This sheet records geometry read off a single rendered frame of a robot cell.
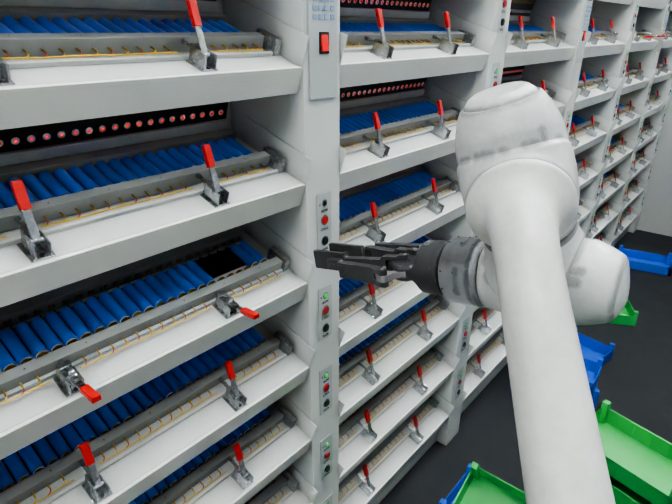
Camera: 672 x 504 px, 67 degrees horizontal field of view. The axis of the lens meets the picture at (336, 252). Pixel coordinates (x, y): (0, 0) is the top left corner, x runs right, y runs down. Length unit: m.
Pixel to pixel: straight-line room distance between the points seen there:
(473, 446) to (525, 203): 1.64
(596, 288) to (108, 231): 0.60
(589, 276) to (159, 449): 0.71
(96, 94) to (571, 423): 0.60
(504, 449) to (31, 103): 1.82
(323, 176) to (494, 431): 1.42
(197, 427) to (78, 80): 0.60
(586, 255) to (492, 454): 1.50
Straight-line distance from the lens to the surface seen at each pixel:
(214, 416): 1.00
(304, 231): 0.96
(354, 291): 1.28
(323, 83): 0.93
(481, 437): 2.09
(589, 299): 0.60
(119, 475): 0.94
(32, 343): 0.84
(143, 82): 0.72
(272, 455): 1.20
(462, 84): 1.52
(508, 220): 0.46
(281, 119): 0.95
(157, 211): 0.79
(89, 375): 0.82
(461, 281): 0.66
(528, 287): 0.43
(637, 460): 1.82
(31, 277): 0.70
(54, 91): 0.67
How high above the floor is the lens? 1.39
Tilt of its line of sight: 23 degrees down
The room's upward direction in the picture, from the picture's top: straight up
